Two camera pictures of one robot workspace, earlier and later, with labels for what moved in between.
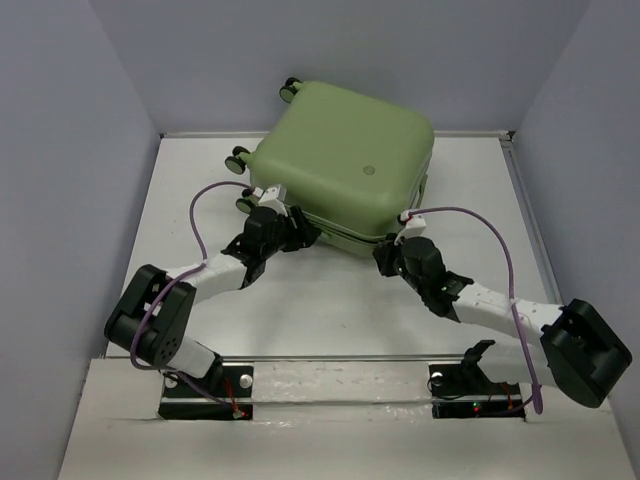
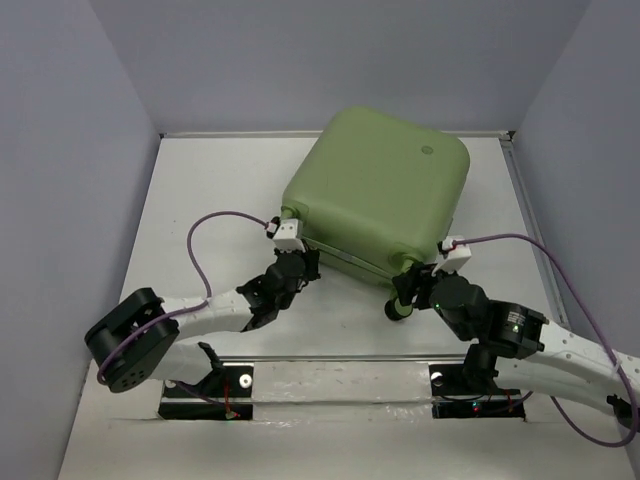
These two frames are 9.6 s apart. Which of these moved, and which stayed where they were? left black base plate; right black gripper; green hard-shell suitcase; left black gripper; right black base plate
Moved: left black gripper; green hard-shell suitcase; right black gripper
Stayed: right black base plate; left black base plate
